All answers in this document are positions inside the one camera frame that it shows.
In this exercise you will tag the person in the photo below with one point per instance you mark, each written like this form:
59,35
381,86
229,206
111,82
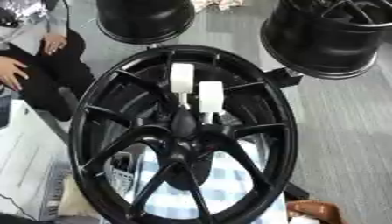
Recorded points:
51,75

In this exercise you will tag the brown bag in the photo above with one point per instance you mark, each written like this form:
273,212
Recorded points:
316,210

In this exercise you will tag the person's hand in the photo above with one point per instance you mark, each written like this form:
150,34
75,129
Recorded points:
10,73
53,43

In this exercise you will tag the black wheel rim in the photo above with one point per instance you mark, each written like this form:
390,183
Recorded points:
145,19
321,40

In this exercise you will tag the black spoked wheel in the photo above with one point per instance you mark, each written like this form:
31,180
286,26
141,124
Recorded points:
178,148

